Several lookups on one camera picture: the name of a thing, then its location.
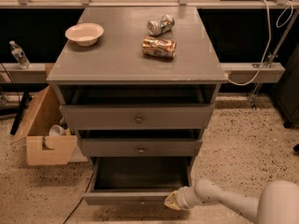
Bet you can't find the crushed silver green can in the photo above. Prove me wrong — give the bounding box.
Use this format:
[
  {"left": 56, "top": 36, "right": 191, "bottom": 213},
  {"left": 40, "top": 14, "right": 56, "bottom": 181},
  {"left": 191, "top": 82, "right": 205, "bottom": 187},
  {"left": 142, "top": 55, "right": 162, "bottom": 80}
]
[{"left": 147, "top": 14, "right": 175, "bottom": 36}]

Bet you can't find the clear plastic water bottle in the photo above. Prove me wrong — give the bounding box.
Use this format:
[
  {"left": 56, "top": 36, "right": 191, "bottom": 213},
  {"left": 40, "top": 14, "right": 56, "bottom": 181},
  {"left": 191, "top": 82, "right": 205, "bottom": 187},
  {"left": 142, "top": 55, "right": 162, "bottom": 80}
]
[{"left": 9, "top": 41, "right": 30, "bottom": 70}]

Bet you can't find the white bowl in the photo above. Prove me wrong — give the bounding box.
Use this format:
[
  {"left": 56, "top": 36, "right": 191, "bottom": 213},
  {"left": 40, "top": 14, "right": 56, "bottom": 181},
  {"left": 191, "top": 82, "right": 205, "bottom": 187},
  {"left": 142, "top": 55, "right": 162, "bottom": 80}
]
[{"left": 65, "top": 23, "right": 104, "bottom": 47}]

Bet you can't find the dark cabinet at right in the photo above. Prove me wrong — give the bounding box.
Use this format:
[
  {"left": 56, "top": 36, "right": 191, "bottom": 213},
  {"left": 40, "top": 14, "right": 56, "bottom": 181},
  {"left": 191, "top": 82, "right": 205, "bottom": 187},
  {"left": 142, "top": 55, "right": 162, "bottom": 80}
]
[{"left": 271, "top": 44, "right": 299, "bottom": 128}]

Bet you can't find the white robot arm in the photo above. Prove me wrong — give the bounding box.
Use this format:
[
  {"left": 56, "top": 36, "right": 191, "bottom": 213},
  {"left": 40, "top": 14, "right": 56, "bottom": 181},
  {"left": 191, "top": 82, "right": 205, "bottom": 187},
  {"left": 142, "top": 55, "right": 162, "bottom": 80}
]
[{"left": 164, "top": 179, "right": 299, "bottom": 224}]

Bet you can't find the grey wooden drawer cabinet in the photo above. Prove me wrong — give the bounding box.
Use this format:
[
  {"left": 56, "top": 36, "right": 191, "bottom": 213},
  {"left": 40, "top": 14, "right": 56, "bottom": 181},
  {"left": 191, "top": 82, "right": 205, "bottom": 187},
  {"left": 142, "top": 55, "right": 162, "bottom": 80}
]
[{"left": 46, "top": 6, "right": 228, "bottom": 161}]

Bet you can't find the grey top drawer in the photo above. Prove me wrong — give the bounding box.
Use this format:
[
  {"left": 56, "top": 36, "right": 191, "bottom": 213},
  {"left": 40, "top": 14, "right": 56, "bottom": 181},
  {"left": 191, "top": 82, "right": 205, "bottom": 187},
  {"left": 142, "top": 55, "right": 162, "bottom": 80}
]
[{"left": 59, "top": 86, "right": 216, "bottom": 131}]

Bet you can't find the grey middle drawer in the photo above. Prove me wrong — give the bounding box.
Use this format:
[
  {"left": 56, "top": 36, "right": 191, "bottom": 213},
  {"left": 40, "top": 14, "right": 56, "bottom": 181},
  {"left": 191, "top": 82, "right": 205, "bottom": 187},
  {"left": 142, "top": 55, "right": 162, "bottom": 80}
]
[{"left": 78, "top": 129, "right": 202, "bottom": 157}]

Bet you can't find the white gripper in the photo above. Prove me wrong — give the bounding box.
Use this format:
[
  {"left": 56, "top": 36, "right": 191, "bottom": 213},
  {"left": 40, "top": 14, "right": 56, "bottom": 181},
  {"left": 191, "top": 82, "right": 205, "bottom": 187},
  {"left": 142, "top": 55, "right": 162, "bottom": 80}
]
[{"left": 164, "top": 187, "right": 197, "bottom": 210}]

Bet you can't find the grey drawer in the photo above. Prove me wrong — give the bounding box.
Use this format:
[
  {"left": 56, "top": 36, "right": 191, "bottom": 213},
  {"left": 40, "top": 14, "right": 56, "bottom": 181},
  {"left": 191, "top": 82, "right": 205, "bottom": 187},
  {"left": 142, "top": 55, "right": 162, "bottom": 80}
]
[
  {"left": 83, "top": 157, "right": 191, "bottom": 205},
  {"left": 59, "top": 86, "right": 216, "bottom": 131},
  {"left": 78, "top": 129, "right": 202, "bottom": 157}
]

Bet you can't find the white cup in box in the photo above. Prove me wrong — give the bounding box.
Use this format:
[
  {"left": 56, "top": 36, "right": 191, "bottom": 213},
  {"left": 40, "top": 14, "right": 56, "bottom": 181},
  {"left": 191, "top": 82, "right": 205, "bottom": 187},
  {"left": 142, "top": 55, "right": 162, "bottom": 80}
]
[{"left": 49, "top": 125, "right": 65, "bottom": 136}]

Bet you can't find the black floor cable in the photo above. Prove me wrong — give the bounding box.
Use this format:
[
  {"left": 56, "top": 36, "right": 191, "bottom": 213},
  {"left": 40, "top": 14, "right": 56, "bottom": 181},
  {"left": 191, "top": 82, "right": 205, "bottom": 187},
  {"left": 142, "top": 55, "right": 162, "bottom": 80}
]
[{"left": 62, "top": 175, "right": 94, "bottom": 224}]

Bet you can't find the open cardboard box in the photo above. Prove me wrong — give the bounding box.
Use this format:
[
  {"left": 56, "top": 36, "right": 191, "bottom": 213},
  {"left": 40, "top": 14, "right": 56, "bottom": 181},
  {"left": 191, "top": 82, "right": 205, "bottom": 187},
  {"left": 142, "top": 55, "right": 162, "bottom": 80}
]
[{"left": 11, "top": 85, "right": 81, "bottom": 166}]

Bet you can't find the grey bottom drawer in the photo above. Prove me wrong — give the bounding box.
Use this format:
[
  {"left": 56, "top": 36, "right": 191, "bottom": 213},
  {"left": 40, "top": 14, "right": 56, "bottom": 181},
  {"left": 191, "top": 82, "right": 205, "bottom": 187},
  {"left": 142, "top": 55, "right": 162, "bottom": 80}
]
[{"left": 83, "top": 157, "right": 191, "bottom": 205}]

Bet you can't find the metal stand pole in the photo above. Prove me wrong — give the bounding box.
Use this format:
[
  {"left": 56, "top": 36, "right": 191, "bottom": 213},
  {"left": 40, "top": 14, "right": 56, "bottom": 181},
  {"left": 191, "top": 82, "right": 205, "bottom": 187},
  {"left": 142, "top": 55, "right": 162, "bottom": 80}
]
[{"left": 249, "top": 8, "right": 299, "bottom": 110}]

